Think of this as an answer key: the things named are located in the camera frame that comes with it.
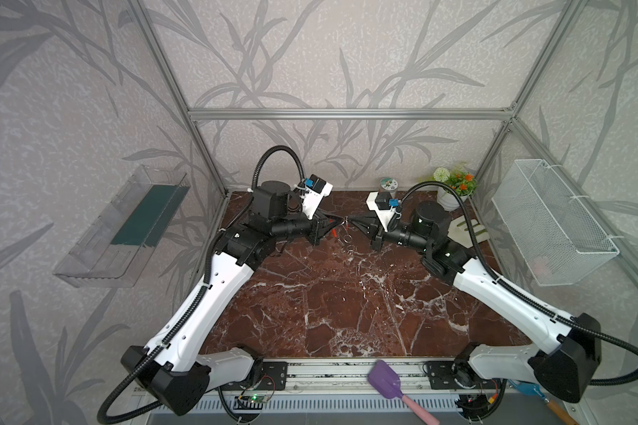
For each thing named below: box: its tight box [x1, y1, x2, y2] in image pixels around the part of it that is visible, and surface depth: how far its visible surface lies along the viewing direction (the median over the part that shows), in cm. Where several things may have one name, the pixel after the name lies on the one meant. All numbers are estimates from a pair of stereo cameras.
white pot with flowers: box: [432, 167, 478, 212], surface depth 107 cm
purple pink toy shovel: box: [366, 359, 441, 425], surface depth 73 cm
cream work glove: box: [447, 215, 491, 249], surface depth 107 cm
